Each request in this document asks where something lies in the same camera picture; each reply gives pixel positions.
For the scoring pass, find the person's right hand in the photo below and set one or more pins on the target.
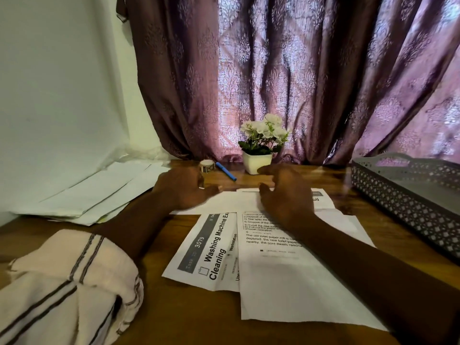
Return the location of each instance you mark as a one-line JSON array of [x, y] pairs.
[[291, 197]]

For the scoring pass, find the person's left hand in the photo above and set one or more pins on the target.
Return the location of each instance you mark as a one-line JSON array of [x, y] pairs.
[[179, 190]]

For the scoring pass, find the person's right thumb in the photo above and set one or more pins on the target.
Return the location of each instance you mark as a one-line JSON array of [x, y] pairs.
[[266, 192]]

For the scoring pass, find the person's left thumb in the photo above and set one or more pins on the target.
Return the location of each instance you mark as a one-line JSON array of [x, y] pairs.
[[210, 192]]

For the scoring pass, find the person's right forearm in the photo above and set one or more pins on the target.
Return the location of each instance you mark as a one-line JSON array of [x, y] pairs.
[[377, 280]]

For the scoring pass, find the person's left forearm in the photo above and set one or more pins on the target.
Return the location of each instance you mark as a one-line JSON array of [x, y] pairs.
[[133, 226]]

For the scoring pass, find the blank white paper sheet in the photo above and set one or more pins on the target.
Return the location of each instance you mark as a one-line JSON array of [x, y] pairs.
[[230, 202]]

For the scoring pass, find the blue pen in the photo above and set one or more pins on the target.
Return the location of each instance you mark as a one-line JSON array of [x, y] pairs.
[[225, 171]]

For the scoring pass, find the patterned tape roll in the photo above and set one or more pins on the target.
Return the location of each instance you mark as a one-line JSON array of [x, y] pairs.
[[207, 165]]

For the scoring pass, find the white flowers in white pot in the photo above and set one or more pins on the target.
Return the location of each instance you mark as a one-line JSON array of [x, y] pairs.
[[260, 147]]

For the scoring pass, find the printed sheet with grey header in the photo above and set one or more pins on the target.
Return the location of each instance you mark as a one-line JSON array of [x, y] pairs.
[[205, 251]]

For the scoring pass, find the folded printed instruction sheet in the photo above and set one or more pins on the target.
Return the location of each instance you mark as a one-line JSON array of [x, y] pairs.
[[287, 283]]

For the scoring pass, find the pile of white paper sheets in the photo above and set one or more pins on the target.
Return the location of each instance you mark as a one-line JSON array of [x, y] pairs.
[[97, 193]]

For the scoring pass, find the purple patterned curtain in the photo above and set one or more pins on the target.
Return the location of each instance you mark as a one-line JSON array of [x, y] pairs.
[[305, 75]]

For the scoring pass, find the grey perforated plastic tray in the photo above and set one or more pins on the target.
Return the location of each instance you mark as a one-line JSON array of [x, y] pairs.
[[409, 197]]

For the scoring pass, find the white striped shirt sleeve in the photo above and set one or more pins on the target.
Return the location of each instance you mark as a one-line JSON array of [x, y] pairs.
[[61, 291]]

